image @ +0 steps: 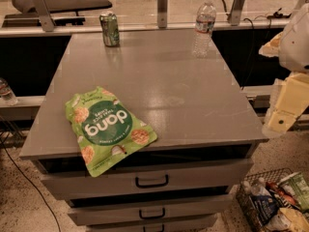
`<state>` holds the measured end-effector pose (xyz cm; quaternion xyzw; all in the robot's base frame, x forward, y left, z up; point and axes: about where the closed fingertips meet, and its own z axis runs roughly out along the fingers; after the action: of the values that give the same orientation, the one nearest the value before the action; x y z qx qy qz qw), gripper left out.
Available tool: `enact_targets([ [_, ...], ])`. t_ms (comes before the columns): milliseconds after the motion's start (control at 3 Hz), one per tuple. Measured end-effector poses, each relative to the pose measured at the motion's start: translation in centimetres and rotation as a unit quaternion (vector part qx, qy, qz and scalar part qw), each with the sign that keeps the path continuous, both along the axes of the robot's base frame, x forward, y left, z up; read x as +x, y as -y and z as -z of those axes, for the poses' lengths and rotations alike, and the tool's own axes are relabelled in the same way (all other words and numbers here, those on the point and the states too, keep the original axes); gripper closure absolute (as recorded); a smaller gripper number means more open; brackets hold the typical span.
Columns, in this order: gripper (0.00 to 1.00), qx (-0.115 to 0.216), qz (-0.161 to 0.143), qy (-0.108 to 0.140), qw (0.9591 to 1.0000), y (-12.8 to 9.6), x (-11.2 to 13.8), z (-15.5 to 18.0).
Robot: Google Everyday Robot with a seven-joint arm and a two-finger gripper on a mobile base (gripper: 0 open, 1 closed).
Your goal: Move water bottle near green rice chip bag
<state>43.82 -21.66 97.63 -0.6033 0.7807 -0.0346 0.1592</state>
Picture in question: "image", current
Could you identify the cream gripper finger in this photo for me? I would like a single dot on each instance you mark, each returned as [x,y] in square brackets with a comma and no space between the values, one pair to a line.
[289,98]
[271,48]

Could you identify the clear plastic water bottle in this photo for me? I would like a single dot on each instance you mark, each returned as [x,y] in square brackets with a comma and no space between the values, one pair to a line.
[204,23]

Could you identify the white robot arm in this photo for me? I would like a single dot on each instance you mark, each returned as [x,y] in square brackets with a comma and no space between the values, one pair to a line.
[294,43]

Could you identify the green snack bag in basket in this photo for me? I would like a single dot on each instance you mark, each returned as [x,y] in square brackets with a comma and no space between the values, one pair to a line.
[297,187]

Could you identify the red snack bag in basket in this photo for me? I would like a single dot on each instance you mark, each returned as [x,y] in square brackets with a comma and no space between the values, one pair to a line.
[282,197]

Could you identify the small bottle in basket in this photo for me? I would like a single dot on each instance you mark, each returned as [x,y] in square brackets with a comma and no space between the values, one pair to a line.
[258,188]

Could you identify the blue snack bag in basket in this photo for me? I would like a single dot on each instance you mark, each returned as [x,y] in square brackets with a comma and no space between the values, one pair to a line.
[266,207]

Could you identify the yellow snack bag in basket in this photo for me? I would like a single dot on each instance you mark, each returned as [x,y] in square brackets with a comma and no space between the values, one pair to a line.
[288,220]

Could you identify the green rice chip bag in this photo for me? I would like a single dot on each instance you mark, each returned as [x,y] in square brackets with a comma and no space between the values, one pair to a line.
[105,130]

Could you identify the water bottle at left edge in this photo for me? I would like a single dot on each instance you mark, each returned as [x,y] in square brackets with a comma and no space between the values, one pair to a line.
[6,93]

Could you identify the grey drawer cabinet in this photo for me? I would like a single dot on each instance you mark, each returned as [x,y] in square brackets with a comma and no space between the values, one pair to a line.
[194,105]

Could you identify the bottom grey drawer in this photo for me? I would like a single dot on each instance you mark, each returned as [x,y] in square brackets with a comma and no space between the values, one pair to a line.
[175,224]

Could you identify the grey drawer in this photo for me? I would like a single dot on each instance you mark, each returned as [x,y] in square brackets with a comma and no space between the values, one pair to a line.
[175,224]
[151,210]
[146,179]

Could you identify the green soda can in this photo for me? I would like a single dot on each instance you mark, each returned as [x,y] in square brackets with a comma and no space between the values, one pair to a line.
[110,30]

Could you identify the top grey drawer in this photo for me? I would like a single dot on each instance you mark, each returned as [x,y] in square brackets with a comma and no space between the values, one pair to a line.
[146,179]

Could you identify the middle grey drawer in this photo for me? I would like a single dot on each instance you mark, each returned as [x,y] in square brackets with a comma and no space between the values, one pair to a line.
[151,210]

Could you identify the right metal bracket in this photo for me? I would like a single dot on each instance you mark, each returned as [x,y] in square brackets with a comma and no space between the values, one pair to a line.
[235,13]

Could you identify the metal bracket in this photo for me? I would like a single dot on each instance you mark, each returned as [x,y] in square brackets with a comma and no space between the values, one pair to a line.
[162,6]
[235,13]
[45,19]

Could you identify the wire mesh basket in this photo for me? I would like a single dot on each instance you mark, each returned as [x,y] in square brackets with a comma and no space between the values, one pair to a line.
[244,197]

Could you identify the middle metal bracket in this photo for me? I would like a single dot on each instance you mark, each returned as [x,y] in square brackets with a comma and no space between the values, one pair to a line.
[162,6]

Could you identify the left metal bracket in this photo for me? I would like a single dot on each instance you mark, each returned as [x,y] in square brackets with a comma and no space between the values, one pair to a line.
[45,19]

